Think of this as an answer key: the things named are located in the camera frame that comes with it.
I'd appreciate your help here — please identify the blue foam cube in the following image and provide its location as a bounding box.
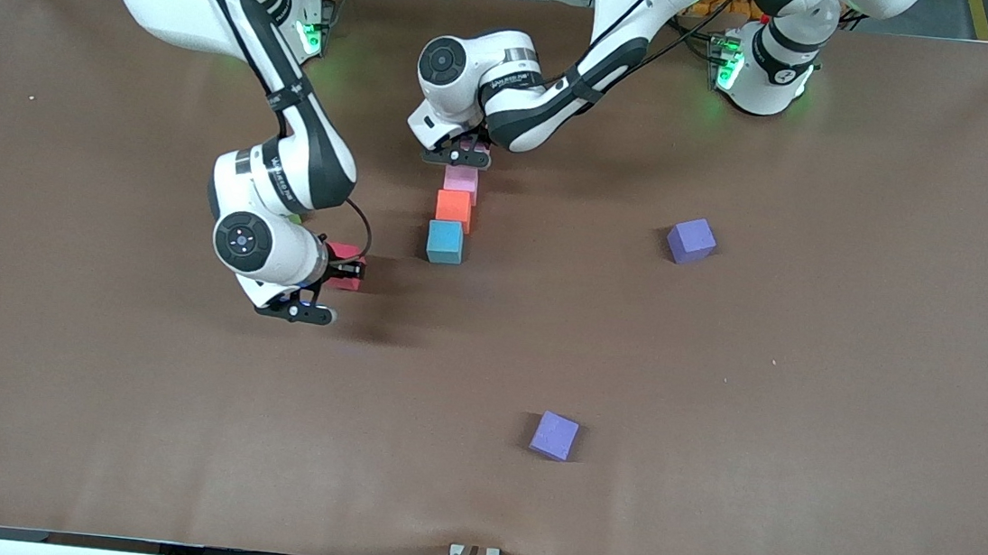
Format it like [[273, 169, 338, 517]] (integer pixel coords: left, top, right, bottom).
[[424, 218, 467, 267]]

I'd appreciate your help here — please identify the purple foam cube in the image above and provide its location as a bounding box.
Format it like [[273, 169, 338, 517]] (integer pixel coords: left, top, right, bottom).
[[664, 215, 721, 269], [527, 408, 582, 464]]

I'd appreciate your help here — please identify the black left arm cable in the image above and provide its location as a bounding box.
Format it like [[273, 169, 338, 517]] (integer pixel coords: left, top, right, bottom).
[[565, 0, 739, 119]]

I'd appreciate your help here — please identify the red foam cube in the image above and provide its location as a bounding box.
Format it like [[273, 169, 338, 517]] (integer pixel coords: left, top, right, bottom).
[[322, 242, 369, 293]]

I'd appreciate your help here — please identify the orange foam cube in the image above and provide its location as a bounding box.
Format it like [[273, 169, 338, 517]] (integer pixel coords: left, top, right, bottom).
[[433, 188, 475, 236]]

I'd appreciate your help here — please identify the pile of orange packets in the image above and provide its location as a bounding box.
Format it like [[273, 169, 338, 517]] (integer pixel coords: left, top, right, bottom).
[[678, 0, 762, 23]]

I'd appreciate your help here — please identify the brown table cover sheet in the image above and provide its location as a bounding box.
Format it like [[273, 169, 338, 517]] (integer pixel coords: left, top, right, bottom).
[[0, 0, 988, 555]]

